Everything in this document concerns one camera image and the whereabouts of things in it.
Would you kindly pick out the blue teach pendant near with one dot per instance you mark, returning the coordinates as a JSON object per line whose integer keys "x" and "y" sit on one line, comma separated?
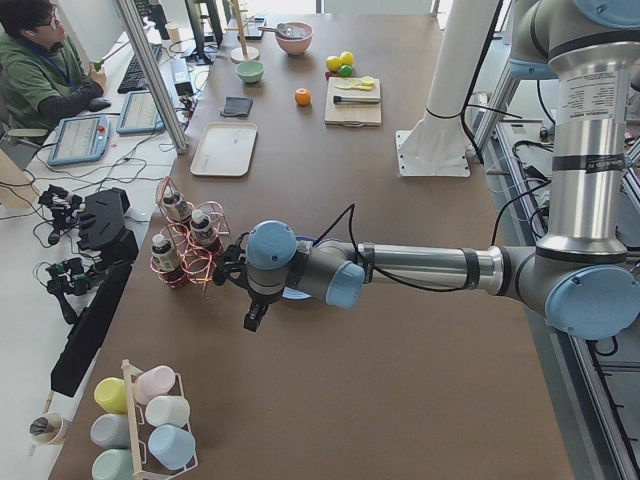
{"x": 80, "y": 139}

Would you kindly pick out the grey folded cloth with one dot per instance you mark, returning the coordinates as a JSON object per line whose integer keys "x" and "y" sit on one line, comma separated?
{"x": 235, "y": 106}

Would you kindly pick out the yellow cup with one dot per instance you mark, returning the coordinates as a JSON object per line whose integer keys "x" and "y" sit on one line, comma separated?
{"x": 110, "y": 395}

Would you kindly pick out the cream rabbit tray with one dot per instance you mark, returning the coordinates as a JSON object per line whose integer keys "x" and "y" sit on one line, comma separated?
{"x": 224, "y": 150}

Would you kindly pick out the pink bowl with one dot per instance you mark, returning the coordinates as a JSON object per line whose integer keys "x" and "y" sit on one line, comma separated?
{"x": 296, "y": 46}

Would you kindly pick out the blue teach pendant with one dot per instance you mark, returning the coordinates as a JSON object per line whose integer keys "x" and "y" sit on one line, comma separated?
{"x": 139, "y": 115}
{"x": 80, "y": 139}

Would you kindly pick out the aluminium frame post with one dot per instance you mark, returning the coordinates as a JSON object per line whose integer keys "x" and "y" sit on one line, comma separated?
{"x": 128, "y": 14}

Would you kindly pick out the black keyboard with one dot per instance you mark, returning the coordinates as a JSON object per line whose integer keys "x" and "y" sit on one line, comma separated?
{"x": 134, "y": 78}

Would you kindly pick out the green lime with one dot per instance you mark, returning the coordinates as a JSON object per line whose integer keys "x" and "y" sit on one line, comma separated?
{"x": 345, "y": 71}

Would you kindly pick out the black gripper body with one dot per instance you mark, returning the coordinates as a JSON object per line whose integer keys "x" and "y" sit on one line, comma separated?
{"x": 260, "y": 298}

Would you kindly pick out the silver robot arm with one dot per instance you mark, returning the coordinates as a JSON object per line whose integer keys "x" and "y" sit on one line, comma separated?
{"x": 575, "y": 276}

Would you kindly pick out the wooden cup tree stand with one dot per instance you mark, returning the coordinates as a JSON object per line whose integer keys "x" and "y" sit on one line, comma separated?
{"x": 244, "y": 52}

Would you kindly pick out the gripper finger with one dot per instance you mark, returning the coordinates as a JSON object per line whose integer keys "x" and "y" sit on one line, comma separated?
{"x": 254, "y": 317}

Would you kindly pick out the mint cup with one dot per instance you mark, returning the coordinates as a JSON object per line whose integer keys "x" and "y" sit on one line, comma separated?
{"x": 113, "y": 464}

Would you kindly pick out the white pedestal column base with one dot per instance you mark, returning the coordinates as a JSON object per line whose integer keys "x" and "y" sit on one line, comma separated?
{"x": 436, "y": 146}

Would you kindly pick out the light blue cup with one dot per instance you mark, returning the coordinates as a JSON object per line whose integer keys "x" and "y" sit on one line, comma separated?
{"x": 173, "y": 447}

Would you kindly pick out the yellow lemon near board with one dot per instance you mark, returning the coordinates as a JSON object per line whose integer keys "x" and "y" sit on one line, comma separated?
{"x": 333, "y": 63}

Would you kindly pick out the blue teach pendant far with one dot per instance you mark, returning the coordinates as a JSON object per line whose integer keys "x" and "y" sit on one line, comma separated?
{"x": 139, "y": 115}

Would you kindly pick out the lemon slice lower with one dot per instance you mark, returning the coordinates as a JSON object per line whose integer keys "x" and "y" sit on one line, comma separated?
{"x": 348, "y": 84}

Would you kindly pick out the pink cup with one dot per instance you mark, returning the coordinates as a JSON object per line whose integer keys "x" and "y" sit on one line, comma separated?
{"x": 153, "y": 383}

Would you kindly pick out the orange fruit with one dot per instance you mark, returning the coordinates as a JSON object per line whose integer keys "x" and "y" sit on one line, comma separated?
{"x": 302, "y": 97}

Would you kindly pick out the steel cylinder muddler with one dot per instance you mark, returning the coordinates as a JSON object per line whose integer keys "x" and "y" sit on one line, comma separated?
{"x": 355, "y": 100}

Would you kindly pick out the wooden cutting board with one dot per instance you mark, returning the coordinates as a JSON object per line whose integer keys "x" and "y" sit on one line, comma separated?
{"x": 352, "y": 115}

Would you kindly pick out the paper cup with utensils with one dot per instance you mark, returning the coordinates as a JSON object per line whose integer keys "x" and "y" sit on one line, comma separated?
{"x": 48, "y": 429}

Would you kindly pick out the grey cup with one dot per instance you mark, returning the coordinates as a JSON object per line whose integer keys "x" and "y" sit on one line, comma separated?
{"x": 111, "y": 431}

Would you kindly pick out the blue plate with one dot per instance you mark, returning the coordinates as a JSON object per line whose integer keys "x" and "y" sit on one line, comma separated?
{"x": 292, "y": 294}

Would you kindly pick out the copper wire bottle rack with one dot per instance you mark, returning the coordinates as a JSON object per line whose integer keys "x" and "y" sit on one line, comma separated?
{"x": 198, "y": 263}

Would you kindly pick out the mint green bowl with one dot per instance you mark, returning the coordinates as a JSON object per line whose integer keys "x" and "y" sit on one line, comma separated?
{"x": 250, "y": 71}

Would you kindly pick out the person in green shirt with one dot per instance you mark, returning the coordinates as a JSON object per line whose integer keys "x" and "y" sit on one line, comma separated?
{"x": 42, "y": 78}

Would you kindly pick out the yellow lemon outer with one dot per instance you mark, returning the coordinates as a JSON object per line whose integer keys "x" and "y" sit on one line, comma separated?
{"x": 347, "y": 58}

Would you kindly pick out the white cup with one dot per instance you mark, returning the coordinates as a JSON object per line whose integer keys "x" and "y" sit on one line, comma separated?
{"x": 165, "y": 409}

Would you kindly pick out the dark bottle white cap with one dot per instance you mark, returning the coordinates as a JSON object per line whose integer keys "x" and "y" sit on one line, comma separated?
{"x": 167, "y": 262}

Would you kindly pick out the metal ice scoop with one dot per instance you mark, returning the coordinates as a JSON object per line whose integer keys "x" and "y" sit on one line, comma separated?
{"x": 286, "y": 30}

